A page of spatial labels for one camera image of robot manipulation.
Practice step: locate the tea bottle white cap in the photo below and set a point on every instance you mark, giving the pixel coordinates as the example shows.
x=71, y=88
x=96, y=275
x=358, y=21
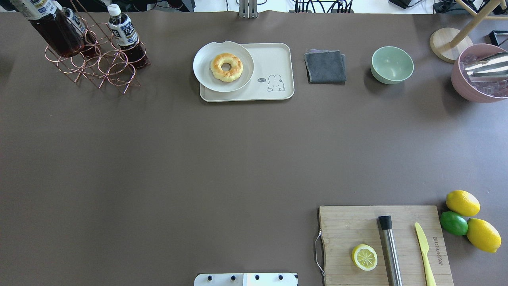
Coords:
x=52, y=25

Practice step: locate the beige rabbit tray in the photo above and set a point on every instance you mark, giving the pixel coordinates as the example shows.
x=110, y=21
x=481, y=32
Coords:
x=267, y=73

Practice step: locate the white round plate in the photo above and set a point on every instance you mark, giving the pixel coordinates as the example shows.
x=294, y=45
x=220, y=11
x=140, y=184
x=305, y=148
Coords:
x=203, y=58

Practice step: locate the grey folded cloth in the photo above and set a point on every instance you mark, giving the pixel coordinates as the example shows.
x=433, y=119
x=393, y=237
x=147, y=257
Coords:
x=325, y=66

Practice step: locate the bamboo cutting board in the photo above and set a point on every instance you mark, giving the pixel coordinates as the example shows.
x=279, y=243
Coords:
x=345, y=227

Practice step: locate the steel muddler black tip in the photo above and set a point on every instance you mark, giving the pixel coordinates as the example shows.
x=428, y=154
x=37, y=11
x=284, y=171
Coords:
x=389, y=249

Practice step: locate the green ceramic bowl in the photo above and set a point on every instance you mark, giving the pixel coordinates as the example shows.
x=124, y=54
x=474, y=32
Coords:
x=391, y=65

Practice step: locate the half lemon slice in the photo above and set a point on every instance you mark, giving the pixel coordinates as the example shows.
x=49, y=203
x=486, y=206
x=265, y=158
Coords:
x=364, y=257

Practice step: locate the yellow plastic knife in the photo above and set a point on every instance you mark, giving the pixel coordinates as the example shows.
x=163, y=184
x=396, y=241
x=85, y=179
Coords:
x=424, y=248

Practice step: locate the green lime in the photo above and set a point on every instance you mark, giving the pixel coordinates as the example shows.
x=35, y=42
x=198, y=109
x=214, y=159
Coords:
x=454, y=223

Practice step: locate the wooden mug tree stand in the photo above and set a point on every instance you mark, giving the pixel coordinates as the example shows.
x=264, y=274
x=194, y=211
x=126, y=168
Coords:
x=448, y=43

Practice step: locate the pink ice bowl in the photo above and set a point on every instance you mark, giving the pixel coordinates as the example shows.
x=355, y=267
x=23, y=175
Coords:
x=483, y=92

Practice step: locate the whole yellow lemon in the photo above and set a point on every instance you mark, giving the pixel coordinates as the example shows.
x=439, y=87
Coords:
x=483, y=235

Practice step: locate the steel ice scoop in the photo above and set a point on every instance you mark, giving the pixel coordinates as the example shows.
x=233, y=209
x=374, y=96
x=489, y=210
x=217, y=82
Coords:
x=491, y=68

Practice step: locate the glazed ring donut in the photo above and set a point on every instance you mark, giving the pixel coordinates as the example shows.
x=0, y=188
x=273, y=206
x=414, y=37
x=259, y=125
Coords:
x=226, y=67

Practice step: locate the aluminium frame post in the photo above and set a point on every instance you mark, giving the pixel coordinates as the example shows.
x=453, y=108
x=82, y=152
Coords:
x=248, y=9

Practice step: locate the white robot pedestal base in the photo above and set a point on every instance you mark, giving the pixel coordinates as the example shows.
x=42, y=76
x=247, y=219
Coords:
x=247, y=279

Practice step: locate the copper wire bottle rack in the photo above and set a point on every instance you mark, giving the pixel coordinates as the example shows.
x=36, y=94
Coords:
x=110, y=65

